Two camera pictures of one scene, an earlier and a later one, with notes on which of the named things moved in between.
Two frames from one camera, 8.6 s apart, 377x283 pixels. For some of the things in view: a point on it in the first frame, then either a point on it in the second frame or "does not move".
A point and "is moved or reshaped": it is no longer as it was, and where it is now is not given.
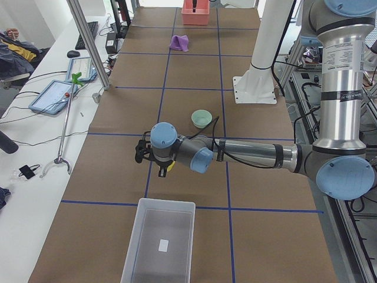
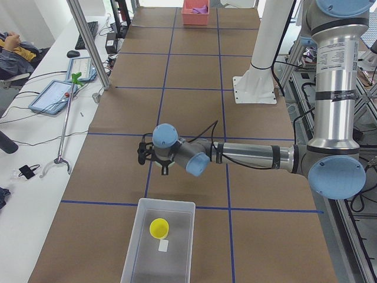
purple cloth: [179, 43] → [204, 10]
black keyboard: [93, 28] does not move
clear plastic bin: [161, 247] does not move
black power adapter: [111, 44] does not move
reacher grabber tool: [76, 80] does not move
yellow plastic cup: [171, 166] is moved or reshaped
